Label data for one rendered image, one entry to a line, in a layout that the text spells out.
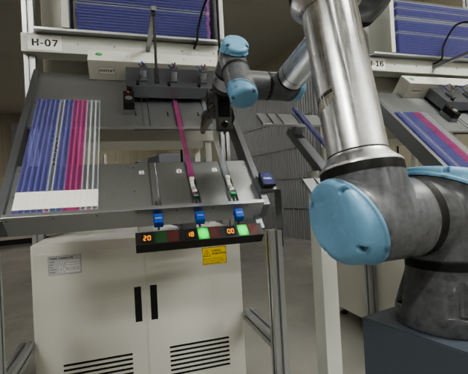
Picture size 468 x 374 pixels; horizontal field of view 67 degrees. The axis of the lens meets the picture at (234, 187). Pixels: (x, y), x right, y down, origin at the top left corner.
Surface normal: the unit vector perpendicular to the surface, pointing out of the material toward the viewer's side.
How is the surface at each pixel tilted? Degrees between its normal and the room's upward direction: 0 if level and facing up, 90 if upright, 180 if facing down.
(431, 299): 73
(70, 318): 90
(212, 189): 48
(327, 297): 90
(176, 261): 90
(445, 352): 90
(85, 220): 137
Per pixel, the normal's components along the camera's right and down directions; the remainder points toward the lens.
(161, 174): 0.18, -0.69
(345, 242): -0.92, 0.17
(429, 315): -0.73, -0.27
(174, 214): 0.23, 0.72
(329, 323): 0.37, -0.03
